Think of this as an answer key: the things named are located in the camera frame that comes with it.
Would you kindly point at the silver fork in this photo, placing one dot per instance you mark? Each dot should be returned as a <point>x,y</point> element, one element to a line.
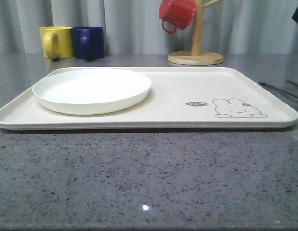
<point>278,89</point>

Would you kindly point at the white round plate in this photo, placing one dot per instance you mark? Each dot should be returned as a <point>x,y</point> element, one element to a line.
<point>92,91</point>

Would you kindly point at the grey curtain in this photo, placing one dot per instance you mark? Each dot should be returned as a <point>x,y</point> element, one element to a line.
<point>134,27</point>

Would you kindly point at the wooden mug tree stand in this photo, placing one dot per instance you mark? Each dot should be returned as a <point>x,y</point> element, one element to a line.
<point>196,56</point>

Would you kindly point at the red ribbed mug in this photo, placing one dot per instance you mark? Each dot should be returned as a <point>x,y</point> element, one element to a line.
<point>176,14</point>

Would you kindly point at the beige rabbit serving tray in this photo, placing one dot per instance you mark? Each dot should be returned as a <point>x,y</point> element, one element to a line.
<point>180,97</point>

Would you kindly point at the navy blue mug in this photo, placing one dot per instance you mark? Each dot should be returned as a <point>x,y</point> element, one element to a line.
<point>88,42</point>

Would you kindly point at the yellow mug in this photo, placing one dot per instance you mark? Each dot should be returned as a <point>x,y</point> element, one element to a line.
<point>56,42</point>

